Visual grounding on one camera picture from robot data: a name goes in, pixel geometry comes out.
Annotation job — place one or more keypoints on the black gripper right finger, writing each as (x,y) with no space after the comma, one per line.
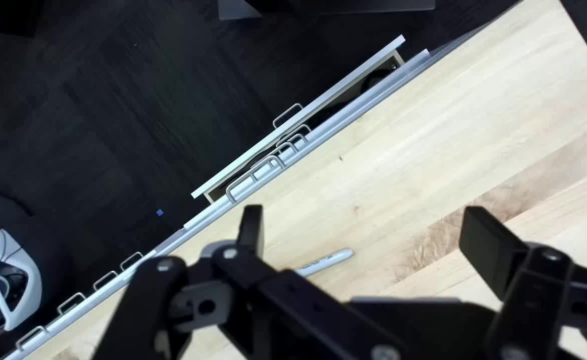
(493,242)

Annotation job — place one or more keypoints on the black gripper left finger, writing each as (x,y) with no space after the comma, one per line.
(250,230)

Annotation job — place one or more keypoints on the black marker pen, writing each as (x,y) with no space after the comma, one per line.
(330,260)

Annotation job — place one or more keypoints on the open white cabinet drawer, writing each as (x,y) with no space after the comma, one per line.
(305,112)

